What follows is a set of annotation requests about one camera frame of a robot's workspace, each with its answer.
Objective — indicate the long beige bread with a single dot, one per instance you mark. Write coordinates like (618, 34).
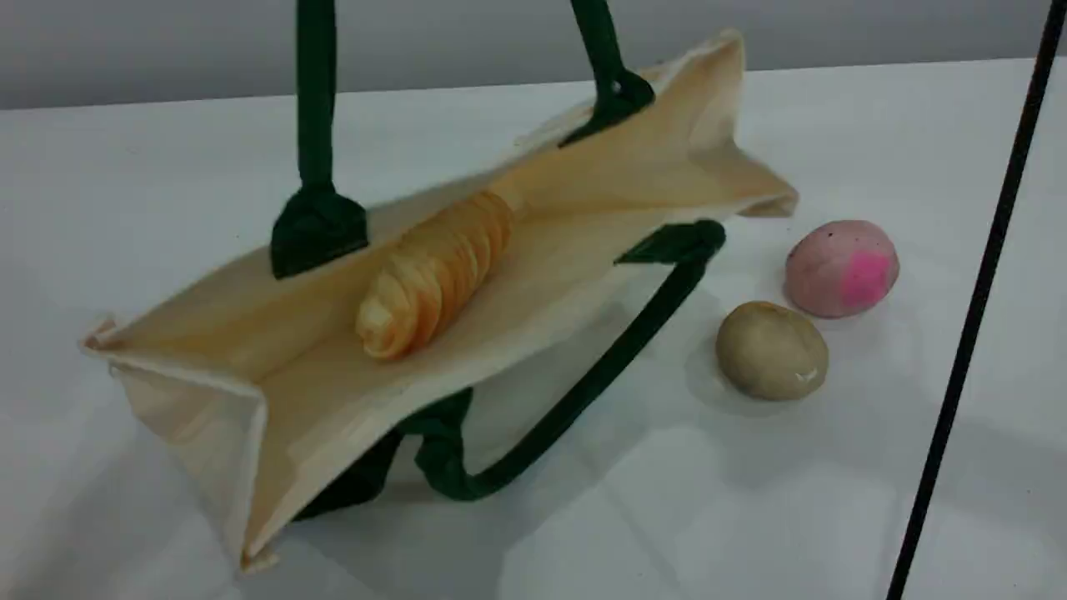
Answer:
(433, 275)

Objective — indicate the round beige bun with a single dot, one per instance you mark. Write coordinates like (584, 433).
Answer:
(771, 350)

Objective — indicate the pink peach bun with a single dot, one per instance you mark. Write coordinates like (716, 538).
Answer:
(838, 271)

